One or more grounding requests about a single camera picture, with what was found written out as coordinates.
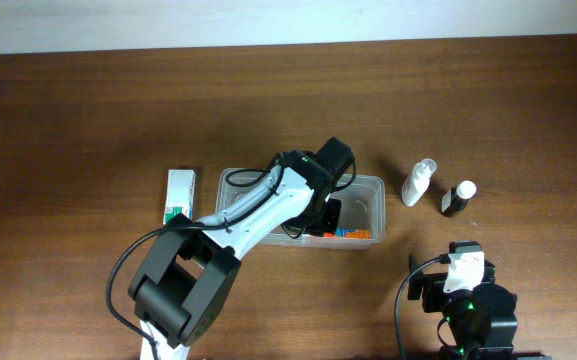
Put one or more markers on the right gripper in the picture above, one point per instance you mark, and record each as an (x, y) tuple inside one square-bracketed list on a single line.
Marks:
[(433, 287)]

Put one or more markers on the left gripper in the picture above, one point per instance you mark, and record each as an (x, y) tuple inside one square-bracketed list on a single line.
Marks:
[(331, 223)]

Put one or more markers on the orange tablet tube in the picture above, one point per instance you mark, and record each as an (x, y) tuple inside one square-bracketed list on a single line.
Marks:
[(349, 233)]

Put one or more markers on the dark bottle white cap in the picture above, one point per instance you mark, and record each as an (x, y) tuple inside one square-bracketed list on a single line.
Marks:
[(457, 198)]

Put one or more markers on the white spray bottle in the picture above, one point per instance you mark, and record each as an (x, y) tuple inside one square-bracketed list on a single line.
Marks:
[(417, 181)]

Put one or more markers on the white green medicine box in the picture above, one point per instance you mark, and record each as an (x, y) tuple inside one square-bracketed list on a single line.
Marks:
[(179, 194)]

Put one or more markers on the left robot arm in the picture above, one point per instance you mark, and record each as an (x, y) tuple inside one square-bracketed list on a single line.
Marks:
[(184, 280)]

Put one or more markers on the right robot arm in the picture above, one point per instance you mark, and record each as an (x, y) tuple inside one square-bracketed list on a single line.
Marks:
[(483, 324)]

